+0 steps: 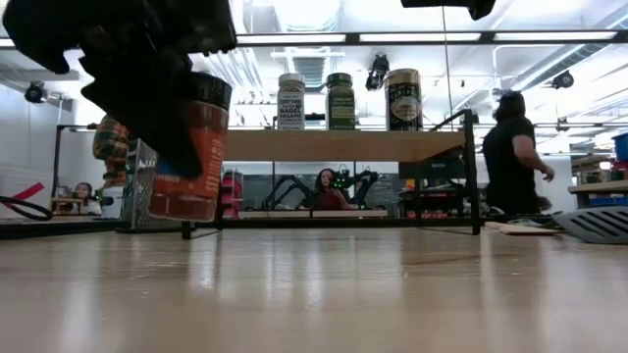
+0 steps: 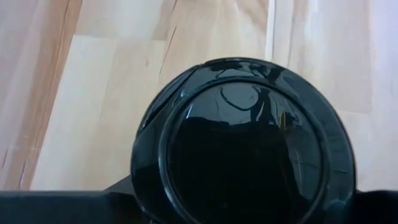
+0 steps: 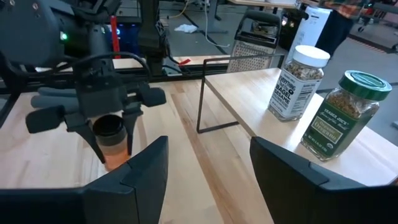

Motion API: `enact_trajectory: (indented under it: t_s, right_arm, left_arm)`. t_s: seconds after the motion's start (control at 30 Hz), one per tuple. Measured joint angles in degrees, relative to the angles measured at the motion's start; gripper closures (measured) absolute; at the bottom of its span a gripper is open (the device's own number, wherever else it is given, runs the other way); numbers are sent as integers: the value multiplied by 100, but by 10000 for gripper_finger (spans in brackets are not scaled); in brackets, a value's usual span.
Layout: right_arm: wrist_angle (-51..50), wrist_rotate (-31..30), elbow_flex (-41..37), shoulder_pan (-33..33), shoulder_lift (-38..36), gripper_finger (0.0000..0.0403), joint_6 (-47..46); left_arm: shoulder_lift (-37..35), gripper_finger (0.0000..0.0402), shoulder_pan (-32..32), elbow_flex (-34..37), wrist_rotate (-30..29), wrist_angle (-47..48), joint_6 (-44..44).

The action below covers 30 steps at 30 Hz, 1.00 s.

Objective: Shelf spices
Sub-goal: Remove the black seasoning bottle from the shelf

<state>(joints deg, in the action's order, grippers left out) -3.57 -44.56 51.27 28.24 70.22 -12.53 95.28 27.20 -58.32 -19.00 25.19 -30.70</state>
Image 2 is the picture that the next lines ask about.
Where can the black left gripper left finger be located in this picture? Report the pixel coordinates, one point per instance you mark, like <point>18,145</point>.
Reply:
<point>56,207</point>

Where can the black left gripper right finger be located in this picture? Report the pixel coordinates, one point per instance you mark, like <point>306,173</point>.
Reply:
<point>377,207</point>

